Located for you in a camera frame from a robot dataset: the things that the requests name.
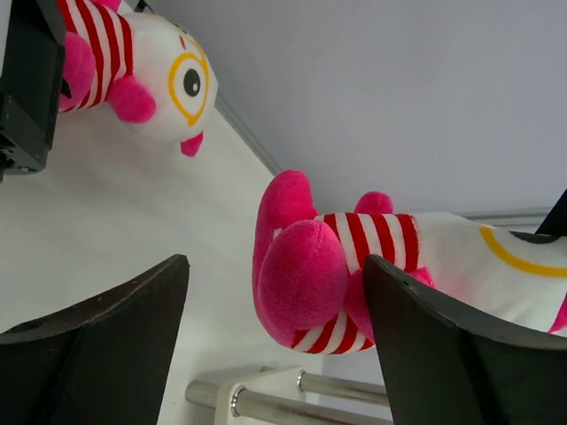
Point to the white two-tier shelf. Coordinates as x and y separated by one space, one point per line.
278 395

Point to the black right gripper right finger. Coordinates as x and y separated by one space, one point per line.
445 362

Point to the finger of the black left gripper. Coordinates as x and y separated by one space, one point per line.
553 226

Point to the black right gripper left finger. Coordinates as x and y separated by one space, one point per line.
104 360

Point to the pink plush with glasses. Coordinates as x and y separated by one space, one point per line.
152 73

